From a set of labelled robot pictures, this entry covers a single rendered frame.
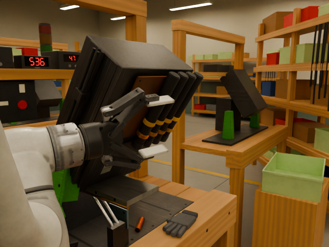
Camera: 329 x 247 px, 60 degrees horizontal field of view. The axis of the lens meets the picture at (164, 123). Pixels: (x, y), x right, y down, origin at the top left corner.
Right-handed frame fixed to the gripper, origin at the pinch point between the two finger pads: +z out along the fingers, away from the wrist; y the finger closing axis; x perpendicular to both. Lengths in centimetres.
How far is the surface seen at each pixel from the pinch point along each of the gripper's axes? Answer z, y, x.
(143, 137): 6.9, -17.6, 21.9
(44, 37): -11, 2, 82
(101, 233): -7, -61, 26
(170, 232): 16, -57, 11
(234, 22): 697, -106, 684
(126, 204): -4.3, -32.7, 9.9
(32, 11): 144, -157, 1192
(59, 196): -21.6, -32.9, 22.2
